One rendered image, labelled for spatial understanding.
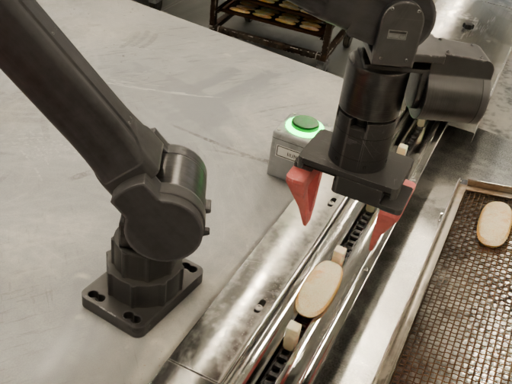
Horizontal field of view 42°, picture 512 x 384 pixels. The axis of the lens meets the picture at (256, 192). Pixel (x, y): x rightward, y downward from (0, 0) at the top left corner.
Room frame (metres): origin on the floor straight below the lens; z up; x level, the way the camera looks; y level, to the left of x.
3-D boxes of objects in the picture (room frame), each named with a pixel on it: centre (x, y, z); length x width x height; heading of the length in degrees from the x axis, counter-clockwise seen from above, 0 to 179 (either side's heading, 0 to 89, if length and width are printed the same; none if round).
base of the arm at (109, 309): (0.54, 0.11, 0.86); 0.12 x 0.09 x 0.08; 153
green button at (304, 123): (0.83, -0.06, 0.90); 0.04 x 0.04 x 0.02
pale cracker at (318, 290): (0.55, -0.09, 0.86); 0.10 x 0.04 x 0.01; 160
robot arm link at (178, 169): (0.55, 0.09, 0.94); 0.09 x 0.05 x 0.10; 96
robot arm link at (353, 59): (0.56, -0.10, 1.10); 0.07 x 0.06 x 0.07; 96
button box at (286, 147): (0.83, -0.06, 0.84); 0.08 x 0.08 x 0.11; 69
